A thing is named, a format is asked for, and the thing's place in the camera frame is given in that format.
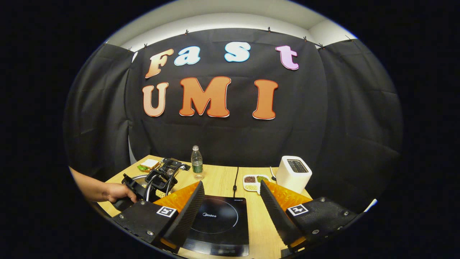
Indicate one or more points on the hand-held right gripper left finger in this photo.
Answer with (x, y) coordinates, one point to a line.
(187, 216)

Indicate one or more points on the white sectioned dish of beans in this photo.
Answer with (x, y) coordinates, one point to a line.
(256, 181)

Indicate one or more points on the clear plastic water bottle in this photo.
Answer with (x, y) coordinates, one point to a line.
(197, 165)

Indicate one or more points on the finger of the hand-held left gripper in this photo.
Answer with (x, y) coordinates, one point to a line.
(174, 163)

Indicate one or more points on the heap of yellow soybeans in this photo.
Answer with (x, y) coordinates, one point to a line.
(161, 193)

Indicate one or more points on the white toaster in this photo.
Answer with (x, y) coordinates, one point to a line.
(293, 178)

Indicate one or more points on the black induction cooktop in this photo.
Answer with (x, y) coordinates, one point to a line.
(219, 223)

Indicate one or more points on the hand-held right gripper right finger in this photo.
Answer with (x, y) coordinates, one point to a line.
(278, 216)

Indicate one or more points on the sandwich with green lettuce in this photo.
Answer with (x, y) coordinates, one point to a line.
(150, 163)

